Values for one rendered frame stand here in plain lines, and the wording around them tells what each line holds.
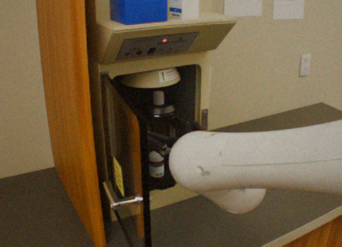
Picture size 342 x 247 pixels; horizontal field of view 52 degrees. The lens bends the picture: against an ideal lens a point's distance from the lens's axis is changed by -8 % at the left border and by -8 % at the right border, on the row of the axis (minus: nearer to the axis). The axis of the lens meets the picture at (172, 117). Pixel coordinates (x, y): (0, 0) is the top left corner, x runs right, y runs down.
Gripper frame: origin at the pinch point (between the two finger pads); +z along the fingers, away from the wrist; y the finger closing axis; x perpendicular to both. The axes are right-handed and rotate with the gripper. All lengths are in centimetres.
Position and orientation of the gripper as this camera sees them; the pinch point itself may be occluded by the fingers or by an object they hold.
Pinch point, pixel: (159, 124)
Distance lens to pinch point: 102.6
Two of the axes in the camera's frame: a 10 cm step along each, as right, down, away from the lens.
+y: -8.8, 2.0, -4.4
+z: -4.8, -3.5, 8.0
